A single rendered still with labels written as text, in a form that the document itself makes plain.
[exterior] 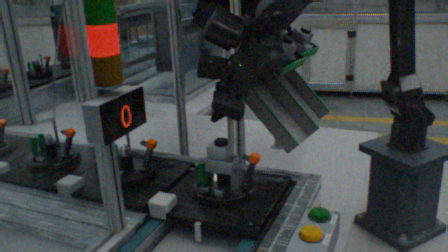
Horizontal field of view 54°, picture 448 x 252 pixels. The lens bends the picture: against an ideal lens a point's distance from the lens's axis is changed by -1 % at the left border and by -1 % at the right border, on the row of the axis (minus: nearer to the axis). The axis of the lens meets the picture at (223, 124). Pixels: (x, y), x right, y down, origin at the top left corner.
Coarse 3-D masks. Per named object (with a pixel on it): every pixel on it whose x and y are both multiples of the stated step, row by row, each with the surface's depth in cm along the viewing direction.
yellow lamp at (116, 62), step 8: (112, 56) 72; (120, 56) 74; (96, 64) 72; (104, 64) 72; (112, 64) 72; (120, 64) 74; (96, 72) 73; (104, 72) 72; (112, 72) 73; (120, 72) 74; (96, 80) 73; (104, 80) 73; (112, 80) 73; (120, 80) 74
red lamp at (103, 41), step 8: (88, 32) 71; (96, 32) 70; (104, 32) 70; (112, 32) 71; (88, 40) 72; (96, 40) 71; (104, 40) 71; (112, 40) 71; (96, 48) 71; (104, 48) 71; (112, 48) 72; (96, 56) 72; (104, 56) 72
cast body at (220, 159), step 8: (216, 144) 92; (224, 144) 92; (232, 144) 94; (208, 152) 92; (216, 152) 92; (224, 152) 91; (232, 152) 94; (200, 160) 96; (208, 160) 93; (216, 160) 92; (224, 160) 92; (232, 160) 92; (208, 168) 94; (216, 168) 93; (224, 168) 92; (232, 168) 92
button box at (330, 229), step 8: (312, 208) 91; (304, 216) 88; (336, 216) 87; (304, 224) 85; (312, 224) 85; (320, 224) 85; (328, 224) 85; (336, 224) 86; (296, 232) 83; (328, 232) 82; (336, 232) 87; (296, 240) 81; (304, 240) 80; (320, 240) 80; (328, 240) 80; (336, 240) 88; (288, 248) 78; (296, 248) 78; (304, 248) 78; (312, 248) 78; (320, 248) 78; (328, 248) 79
